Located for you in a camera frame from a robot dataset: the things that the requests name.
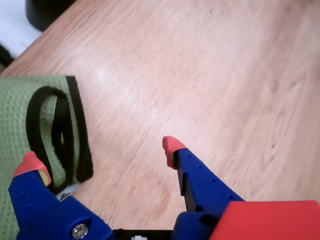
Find white flat sheet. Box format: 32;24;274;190
0;0;43;61

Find black fabric strap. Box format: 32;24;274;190
25;75;95;195

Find black round object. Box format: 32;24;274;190
24;0;77;33

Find red camera mount bracket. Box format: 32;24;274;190
209;199;320;240

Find green waffle cloth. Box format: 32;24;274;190
0;74;85;240

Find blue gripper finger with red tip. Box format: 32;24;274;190
161;135;246;240
8;150;116;240

